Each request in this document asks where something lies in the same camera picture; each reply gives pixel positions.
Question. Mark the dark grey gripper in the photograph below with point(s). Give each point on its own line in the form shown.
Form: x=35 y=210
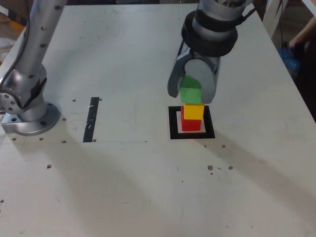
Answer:
x=187 y=55

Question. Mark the green cube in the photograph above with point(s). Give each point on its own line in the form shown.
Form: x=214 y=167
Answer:
x=190 y=95

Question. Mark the yellow cube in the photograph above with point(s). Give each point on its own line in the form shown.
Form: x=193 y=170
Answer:
x=193 y=112

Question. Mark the red cube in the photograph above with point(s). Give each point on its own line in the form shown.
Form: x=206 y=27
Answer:
x=191 y=124

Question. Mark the black tape square outline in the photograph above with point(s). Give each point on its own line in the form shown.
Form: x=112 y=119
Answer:
x=172 y=123

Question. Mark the blue bag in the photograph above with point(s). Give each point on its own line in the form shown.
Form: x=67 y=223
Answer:
x=288 y=59

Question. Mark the black tape strip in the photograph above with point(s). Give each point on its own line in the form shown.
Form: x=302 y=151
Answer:
x=90 y=123

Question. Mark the person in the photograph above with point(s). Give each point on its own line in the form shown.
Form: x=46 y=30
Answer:
x=306 y=30

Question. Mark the white bar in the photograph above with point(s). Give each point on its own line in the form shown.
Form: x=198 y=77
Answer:
x=311 y=6

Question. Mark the brown cardboard box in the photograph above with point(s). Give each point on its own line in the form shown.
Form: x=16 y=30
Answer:
x=16 y=24

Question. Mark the white frame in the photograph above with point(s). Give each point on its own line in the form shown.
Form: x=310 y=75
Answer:
x=271 y=17

